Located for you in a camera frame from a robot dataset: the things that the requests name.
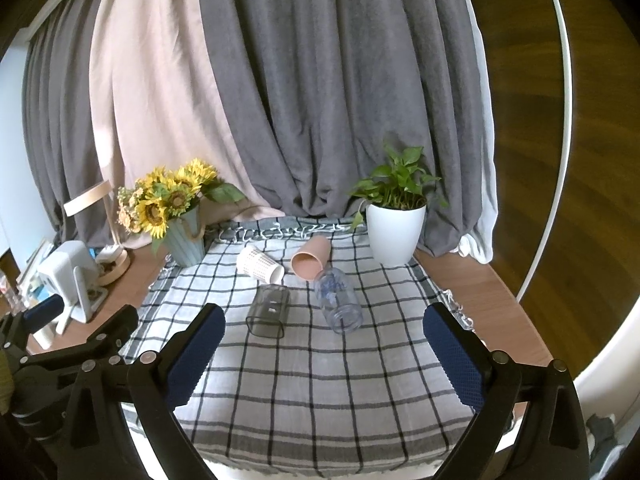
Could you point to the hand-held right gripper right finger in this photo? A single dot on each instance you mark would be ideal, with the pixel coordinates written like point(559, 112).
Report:
point(456, 360)

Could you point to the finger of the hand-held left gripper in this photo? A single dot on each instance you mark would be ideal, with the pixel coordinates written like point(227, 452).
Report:
point(46, 313)
point(102, 332)

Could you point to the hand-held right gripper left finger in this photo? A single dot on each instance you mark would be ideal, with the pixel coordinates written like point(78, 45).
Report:
point(194, 360)

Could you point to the grey transparent cup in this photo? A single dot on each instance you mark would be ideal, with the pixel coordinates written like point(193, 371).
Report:
point(269, 310)

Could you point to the white perforated cup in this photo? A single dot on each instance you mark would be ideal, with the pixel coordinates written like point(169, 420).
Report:
point(257, 263)

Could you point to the clear cup with blue print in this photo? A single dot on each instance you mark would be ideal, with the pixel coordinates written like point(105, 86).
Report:
point(339, 300)

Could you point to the pink cup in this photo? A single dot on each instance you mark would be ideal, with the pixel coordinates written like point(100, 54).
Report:
point(312, 255)

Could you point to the white desktop device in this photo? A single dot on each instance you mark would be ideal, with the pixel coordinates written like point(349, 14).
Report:
point(67, 270)

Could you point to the stack of books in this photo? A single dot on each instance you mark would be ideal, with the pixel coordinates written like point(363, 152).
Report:
point(35, 265)

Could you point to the wooden desk lamp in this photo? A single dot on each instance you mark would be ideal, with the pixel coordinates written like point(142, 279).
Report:
point(112, 260)

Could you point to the teal ribbed vase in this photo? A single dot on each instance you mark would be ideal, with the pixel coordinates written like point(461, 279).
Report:
point(185, 242)

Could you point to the grey checked cloth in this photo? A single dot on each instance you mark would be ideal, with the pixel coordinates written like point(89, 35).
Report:
point(320, 385)

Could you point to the white plant pot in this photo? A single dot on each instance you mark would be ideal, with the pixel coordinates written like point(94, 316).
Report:
point(395, 232)

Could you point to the sunflower bouquet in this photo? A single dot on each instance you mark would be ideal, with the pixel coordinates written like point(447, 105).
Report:
point(160, 200)

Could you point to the grey rag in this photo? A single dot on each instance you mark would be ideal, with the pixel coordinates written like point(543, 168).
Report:
point(602, 432)

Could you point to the white sheer curtain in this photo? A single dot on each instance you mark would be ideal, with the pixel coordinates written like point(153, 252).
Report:
point(486, 185)

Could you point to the narrow grey curtain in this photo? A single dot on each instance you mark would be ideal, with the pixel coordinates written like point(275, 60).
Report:
point(60, 135)

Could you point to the green leafy plant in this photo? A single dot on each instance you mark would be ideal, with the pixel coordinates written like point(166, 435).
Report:
point(395, 180)

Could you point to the beige curtain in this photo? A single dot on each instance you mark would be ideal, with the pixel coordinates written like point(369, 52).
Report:
point(155, 85)

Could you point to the wide grey curtain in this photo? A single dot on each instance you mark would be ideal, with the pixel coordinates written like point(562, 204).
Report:
point(340, 85)

